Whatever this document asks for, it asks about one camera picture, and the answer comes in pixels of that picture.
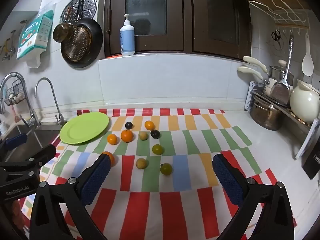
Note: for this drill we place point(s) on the dish rack shelf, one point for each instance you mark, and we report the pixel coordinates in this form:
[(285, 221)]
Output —
[(310, 130)]

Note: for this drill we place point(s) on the steel sink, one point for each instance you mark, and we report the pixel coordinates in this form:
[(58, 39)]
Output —
[(36, 140)]

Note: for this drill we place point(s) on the small orange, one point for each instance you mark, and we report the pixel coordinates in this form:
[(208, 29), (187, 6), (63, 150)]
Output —
[(149, 125), (112, 139)]

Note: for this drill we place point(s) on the white rice paddle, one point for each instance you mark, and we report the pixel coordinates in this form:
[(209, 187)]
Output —
[(307, 63)]

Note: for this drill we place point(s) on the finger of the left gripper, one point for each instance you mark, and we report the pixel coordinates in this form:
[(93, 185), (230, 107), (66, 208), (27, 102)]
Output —
[(16, 141), (44, 155)]

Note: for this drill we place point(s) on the cream ceramic teapot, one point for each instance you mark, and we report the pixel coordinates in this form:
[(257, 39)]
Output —
[(304, 102)]

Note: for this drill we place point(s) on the black frying pan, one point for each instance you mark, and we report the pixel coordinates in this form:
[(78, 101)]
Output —
[(96, 43)]

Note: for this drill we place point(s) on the cream pan handle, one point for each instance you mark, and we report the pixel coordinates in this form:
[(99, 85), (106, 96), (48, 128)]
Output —
[(254, 61), (248, 70)]

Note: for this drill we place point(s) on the black scissors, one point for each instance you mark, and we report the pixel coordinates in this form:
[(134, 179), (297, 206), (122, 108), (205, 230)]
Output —
[(276, 36)]

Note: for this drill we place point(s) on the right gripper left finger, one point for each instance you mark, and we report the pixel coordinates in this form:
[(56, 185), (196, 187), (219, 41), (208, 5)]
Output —
[(47, 220)]

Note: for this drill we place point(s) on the steel stock pot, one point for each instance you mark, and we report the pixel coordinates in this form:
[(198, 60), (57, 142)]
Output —
[(265, 114)]

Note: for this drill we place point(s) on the orange tangerine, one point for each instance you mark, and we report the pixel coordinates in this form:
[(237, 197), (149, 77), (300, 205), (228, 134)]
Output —
[(111, 156)]

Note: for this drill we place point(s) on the brass perforated strainer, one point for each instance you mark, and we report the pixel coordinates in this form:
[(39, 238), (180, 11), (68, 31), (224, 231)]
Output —
[(77, 46)]

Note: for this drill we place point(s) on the dark wooden window frame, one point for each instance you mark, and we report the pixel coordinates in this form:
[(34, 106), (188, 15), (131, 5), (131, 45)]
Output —
[(213, 27)]

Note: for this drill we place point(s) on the tall chrome faucet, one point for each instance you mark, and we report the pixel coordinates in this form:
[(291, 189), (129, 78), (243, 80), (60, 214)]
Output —
[(33, 122)]

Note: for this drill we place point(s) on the green plate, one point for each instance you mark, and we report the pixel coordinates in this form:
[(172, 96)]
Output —
[(84, 127)]

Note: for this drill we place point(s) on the orange with green stem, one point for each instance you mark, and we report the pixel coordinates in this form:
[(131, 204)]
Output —
[(127, 135)]

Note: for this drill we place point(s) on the metal spatula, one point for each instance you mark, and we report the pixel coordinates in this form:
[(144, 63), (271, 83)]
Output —
[(281, 89)]

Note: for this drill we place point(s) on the wire sponge basket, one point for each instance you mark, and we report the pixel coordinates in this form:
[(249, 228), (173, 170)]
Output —
[(15, 94)]

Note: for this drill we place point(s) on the round metal steamer rack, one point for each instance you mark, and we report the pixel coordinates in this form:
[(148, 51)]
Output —
[(78, 9)]

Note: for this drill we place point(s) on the green tomato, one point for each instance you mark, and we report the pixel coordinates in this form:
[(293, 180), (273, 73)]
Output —
[(157, 149), (166, 169)]

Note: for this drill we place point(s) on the dark plum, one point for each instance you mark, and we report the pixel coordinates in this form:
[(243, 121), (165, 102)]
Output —
[(128, 125), (155, 134)]

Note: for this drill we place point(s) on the teal white bag box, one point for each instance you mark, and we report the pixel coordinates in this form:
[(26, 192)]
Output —
[(34, 39)]

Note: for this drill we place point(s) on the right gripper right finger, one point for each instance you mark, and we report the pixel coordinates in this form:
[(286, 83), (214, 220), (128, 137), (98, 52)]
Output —
[(275, 220)]

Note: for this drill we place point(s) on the blue white pump bottle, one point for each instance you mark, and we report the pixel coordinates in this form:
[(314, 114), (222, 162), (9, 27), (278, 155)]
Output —
[(127, 38)]

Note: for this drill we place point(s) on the cream pan handle upper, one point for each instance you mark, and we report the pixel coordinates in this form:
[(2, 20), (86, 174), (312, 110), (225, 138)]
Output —
[(254, 61)]

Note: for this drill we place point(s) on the striped colourful tablecloth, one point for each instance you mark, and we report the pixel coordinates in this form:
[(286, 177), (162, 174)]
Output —
[(145, 204)]

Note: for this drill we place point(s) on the yellow-brown longan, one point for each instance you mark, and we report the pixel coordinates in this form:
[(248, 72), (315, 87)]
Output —
[(141, 163), (143, 135)]

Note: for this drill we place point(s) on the cream pan handle lower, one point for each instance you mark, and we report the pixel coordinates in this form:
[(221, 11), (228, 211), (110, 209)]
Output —
[(248, 70)]

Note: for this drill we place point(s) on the small brass ladle pot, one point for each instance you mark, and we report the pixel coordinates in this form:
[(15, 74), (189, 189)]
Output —
[(62, 32)]

